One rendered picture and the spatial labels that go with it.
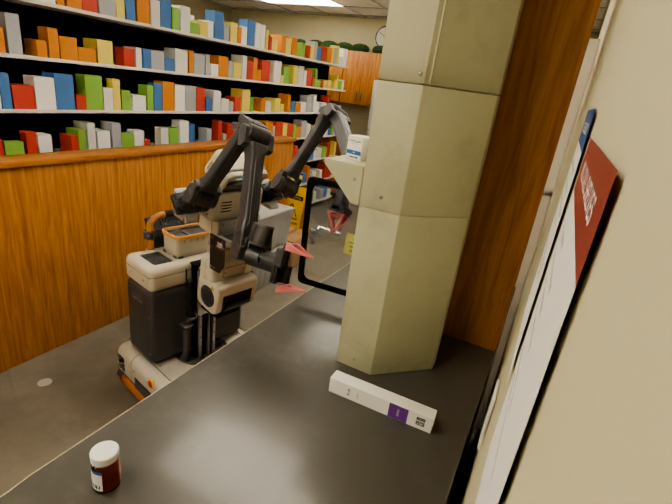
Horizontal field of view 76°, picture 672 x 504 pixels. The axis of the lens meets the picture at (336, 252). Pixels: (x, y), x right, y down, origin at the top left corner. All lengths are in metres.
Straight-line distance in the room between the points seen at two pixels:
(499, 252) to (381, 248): 0.45
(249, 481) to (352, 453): 0.23
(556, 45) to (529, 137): 0.23
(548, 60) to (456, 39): 0.37
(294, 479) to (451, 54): 0.95
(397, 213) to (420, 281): 0.21
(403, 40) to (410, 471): 0.93
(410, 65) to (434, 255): 0.46
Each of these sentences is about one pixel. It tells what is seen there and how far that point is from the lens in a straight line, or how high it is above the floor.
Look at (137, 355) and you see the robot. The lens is 2.50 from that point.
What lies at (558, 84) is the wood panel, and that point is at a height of 1.76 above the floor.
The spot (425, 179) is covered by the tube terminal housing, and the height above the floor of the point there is 1.50.
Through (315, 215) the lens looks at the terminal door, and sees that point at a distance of 1.51.
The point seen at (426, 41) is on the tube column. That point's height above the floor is 1.80.
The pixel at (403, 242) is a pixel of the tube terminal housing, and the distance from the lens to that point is 1.10.
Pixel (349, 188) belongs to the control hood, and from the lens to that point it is 1.11.
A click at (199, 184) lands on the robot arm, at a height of 1.29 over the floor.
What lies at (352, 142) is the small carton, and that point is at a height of 1.55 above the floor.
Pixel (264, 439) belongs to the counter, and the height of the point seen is 0.94.
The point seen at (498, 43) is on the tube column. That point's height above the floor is 1.82.
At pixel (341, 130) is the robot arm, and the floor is 1.52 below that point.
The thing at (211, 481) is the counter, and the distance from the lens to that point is 0.99.
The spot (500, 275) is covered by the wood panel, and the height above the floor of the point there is 1.20.
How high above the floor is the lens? 1.69
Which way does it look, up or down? 21 degrees down
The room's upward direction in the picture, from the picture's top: 8 degrees clockwise
